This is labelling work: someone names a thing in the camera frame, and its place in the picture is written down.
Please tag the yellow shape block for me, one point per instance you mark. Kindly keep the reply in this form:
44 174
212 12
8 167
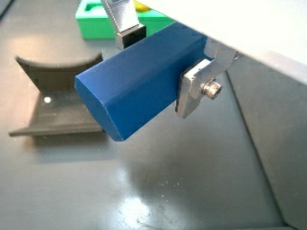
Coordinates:
140 7

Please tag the long blue hexagon prism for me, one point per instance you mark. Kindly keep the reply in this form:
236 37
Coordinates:
130 86

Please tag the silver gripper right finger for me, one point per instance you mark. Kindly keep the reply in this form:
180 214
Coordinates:
197 80

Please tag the green shape sorter board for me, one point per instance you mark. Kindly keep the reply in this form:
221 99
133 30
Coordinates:
96 27

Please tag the black angled holder stand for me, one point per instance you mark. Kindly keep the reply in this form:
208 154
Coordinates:
60 113

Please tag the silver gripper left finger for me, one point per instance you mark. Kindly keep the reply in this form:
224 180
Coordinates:
129 31

